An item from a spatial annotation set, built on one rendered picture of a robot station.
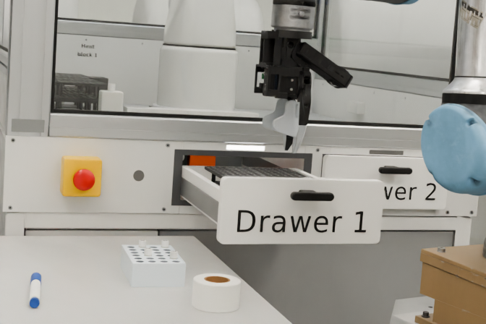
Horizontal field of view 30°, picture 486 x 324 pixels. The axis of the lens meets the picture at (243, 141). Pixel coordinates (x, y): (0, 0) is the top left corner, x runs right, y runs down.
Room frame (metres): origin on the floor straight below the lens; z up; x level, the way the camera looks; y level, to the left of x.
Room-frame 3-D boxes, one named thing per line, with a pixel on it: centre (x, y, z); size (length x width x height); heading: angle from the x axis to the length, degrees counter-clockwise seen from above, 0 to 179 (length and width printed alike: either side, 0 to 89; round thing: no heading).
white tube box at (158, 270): (1.44, 0.13, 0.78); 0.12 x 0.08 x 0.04; 16
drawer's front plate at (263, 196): (1.51, -0.11, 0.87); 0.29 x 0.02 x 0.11; 108
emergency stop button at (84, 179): (1.66, 0.29, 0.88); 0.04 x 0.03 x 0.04; 108
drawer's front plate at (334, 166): (1.91, -0.31, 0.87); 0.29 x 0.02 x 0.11; 108
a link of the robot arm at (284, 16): (1.60, -0.07, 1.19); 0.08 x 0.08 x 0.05
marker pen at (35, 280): (1.29, 0.29, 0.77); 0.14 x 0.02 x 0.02; 12
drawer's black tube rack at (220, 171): (1.70, -0.05, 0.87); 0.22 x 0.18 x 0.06; 18
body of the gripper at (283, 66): (1.60, -0.06, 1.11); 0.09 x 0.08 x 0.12; 108
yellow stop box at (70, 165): (1.69, 0.30, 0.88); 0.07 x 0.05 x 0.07; 108
